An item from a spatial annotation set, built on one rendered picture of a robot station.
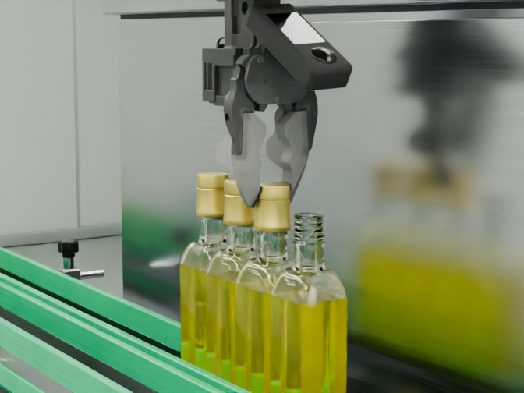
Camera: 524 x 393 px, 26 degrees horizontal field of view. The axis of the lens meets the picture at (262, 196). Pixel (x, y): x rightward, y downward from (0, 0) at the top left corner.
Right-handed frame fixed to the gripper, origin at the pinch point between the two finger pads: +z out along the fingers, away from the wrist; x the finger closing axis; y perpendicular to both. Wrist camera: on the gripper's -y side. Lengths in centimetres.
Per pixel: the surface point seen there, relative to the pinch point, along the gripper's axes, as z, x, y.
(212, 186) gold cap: 0.4, 0.5, 10.2
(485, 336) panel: 12.3, -12.1, -16.7
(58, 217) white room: 97, -231, 580
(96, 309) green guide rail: 21, -4, 48
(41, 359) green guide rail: 20.5, 13.2, 26.0
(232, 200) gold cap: 1.2, 1.4, 5.0
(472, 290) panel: 8.3, -12.1, -14.9
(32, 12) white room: -32, -217, 580
